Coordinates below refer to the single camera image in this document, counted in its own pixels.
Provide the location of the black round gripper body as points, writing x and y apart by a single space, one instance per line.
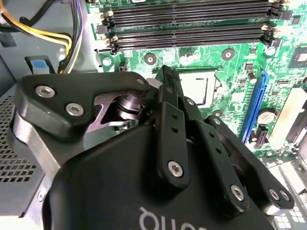
115 187

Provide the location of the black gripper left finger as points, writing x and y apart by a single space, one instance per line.
55 105

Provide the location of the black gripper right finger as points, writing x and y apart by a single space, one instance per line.
211 155

